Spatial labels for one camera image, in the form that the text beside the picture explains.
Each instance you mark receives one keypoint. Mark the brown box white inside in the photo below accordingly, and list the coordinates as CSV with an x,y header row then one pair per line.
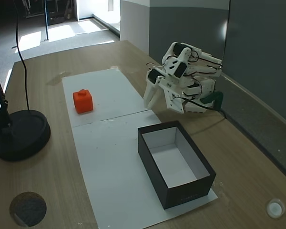
x,y
181,195

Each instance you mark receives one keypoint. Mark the white paper sheet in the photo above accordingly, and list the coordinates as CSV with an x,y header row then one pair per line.
x,y
109,95
114,167

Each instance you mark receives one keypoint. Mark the green table clamp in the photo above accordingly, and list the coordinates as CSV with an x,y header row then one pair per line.
x,y
217,96

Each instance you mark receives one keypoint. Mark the blue pole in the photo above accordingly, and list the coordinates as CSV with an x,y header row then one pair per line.
x,y
46,23

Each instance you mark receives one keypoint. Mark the black lamp stand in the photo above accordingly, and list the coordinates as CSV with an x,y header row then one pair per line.
x,y
21,136

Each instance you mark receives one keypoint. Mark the white round table cap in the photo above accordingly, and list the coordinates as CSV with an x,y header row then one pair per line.
x,y
275,208

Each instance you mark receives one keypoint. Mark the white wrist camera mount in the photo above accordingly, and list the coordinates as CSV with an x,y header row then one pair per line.
x,y
175,105

